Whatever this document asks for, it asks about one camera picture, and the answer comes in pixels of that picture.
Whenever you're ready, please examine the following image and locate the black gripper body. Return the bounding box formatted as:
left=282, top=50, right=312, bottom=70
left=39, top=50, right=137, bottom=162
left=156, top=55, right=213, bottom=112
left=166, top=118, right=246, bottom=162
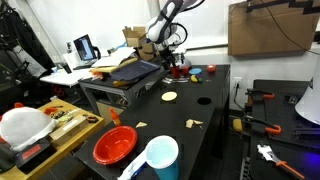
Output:
left=161, top=48, right=178, bottom=65

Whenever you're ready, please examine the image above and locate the silver metal fork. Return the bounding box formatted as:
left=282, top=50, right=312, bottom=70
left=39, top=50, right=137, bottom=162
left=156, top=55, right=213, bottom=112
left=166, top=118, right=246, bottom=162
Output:
left=162, top=76, right=188, bottom=82
left=163, top=79, right=190, bottom=84

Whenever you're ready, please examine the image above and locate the small blue plate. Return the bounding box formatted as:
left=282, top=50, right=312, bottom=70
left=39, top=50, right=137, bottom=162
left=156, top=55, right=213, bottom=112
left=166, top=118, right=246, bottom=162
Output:
left=188, top=67, right=204, bottom=76

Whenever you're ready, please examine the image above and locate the small yellow plate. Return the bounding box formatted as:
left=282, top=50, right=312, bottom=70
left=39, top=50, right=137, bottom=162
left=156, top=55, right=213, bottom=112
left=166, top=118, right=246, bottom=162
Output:
left=161, top=90, right=179, bottom=103

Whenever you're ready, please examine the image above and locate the red plastic cup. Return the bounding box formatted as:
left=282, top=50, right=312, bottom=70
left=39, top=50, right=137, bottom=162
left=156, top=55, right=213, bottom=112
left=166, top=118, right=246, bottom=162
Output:
left=169, top=63, right=182, bottom=80

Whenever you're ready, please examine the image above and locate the grey metal kettle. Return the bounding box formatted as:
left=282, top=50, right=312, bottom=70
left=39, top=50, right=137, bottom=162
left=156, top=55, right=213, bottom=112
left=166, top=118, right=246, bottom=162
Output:
left=179, top=53, right=193, bottom=70

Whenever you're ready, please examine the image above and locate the taped cardboard shipping box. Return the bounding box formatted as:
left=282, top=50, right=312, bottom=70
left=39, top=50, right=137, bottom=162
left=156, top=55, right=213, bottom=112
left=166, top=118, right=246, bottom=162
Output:
left=136, top=41, right=161, bottom=62

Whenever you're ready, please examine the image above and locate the dark blue bin lid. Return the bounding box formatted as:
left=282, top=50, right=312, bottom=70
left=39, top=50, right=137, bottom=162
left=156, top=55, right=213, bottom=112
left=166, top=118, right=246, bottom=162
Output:
left=109, top=59, right=162, bottom=83

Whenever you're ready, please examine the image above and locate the orange mug with white ball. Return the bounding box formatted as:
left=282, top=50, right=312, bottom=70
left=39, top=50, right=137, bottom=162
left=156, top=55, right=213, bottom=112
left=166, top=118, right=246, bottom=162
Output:
left=205, top=63, right=218, bottom=74

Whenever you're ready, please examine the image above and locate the open cardboard box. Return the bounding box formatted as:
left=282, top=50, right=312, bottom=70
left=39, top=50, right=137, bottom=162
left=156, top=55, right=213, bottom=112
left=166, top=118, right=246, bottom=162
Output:
left=121, top=25, right=148, bottom=49

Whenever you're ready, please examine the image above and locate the white paper stack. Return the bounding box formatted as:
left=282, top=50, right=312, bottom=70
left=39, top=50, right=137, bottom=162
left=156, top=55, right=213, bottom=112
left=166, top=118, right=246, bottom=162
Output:
left=91, top=46, right=137, bottom=69

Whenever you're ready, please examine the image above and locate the tan paper scrap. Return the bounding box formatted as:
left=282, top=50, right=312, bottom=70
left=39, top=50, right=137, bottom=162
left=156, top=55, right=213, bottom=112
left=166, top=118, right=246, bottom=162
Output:
left=134, top=120, right=149, bottom=129
left=184, top=118, right=205, bottom=130

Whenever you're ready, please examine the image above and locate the yellow foam board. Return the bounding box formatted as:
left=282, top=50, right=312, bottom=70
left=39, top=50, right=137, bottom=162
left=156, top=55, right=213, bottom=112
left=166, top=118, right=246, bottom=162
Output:
left=88, top=57, right=140, bottom=75

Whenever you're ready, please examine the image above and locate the small orange bottle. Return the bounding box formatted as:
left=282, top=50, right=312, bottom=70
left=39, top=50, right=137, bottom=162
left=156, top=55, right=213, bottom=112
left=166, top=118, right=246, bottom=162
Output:
left=108, top=107, right=123, bottom=127

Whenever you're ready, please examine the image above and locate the open laptop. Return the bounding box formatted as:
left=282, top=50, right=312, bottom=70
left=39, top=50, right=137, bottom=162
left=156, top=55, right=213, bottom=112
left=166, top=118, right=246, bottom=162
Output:
left=72, top=33, right=98, bottom=63

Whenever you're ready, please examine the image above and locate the yellow sponge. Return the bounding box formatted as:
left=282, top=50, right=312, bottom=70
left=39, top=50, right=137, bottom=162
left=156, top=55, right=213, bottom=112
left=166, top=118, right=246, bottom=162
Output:
left=231, top=118, right=244, bottom=134

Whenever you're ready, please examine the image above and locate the blue plastic cup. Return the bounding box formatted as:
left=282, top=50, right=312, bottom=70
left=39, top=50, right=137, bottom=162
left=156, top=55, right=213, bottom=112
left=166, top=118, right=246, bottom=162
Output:
left=145, top=134, right=180, bottom=180

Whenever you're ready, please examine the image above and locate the black tape roll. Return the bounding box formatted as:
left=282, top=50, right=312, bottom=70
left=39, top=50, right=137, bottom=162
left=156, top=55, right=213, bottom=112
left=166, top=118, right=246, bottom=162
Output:
left=85, top=114, right=100, bottom=124

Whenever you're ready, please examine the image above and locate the red plastic bowl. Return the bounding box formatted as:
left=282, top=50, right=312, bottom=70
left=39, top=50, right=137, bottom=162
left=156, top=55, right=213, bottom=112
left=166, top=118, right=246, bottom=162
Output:
left=92, top=125, right=139, bottom=166

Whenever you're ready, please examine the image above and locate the white desk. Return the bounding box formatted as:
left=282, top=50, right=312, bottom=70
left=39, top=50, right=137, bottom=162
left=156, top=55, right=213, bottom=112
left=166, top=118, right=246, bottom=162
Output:
left=39, top=67, right=96, bottom=89

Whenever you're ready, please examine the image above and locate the white blue wrapper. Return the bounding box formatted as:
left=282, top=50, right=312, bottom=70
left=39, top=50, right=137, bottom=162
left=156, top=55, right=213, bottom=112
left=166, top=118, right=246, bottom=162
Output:
left=116, top=149, right=150, bottom=180

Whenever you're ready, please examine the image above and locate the black bar clamp orange grip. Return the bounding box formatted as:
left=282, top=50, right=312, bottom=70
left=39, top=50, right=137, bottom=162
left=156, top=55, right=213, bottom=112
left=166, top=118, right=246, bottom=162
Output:
left=244, top=114, right=283, bottom=136

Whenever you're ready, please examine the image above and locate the flat cardboard box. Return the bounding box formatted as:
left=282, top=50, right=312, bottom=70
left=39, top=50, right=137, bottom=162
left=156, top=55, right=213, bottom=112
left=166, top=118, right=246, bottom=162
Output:
left=48, top=114, right=91, bottom=147

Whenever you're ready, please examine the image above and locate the wooden side table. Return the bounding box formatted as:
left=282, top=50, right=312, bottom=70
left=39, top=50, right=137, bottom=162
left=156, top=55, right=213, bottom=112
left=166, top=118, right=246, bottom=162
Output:
left=0, top=97, right=105, bottom=180

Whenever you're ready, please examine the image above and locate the black hanging jacket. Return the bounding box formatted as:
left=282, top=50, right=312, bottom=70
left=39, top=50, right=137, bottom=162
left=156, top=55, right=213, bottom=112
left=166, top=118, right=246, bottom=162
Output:
left=0, top=0, right=56, bottom=78

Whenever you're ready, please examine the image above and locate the white cloth bundle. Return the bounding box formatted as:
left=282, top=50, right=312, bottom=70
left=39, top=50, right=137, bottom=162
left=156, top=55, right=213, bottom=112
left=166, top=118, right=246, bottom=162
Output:
left=0, top=105, right=59, bottom=152

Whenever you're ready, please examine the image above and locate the black scale red label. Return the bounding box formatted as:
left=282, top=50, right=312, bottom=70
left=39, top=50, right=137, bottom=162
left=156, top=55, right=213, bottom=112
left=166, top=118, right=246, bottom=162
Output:
left=13, top=136, right=58, bottom=175

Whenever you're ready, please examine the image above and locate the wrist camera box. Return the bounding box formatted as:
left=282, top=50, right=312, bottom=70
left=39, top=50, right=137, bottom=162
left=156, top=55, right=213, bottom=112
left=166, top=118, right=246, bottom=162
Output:
left=168, top=43, right=187, bottom=56

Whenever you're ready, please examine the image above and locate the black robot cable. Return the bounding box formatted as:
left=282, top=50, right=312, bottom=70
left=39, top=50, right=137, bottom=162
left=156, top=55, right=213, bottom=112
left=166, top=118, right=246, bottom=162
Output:
left=169, top=21, right=189, bottom=46

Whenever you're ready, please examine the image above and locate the grey metal frame table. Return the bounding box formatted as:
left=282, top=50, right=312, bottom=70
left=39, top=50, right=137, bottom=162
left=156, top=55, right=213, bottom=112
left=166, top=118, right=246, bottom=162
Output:
left=77, top=52, right=182, bottom=116

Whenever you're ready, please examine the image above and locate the white wall outlet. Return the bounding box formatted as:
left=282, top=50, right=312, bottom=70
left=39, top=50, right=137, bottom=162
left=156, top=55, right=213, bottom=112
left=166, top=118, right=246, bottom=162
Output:
left=232, top=76, right=243, bottom=98

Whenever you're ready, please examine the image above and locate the black clamp orange handle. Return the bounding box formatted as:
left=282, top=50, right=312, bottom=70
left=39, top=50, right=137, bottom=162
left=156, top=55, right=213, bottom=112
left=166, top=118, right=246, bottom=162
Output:
left=245, top=88, right=277, bottom=103

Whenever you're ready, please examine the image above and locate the thin black wall cable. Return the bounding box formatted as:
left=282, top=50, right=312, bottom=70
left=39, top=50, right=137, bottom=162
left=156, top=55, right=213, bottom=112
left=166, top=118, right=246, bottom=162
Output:
left=258, top=0, right=320, bottom=57

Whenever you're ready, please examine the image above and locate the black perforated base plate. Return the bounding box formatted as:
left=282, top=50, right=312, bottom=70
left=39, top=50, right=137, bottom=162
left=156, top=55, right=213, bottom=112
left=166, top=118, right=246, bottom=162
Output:
left=249, top=78, right=320, bottom=180

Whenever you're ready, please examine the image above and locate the orange handled tool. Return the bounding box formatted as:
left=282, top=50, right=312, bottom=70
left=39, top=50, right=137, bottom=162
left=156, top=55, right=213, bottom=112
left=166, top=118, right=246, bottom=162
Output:
left=42, top=105, right=65, bottom=116

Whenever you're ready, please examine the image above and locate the silver wrench orange handle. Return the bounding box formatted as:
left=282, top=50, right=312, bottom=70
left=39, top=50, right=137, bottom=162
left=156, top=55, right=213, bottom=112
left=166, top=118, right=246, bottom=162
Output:
left=256, top=142, right=306, bottom=180

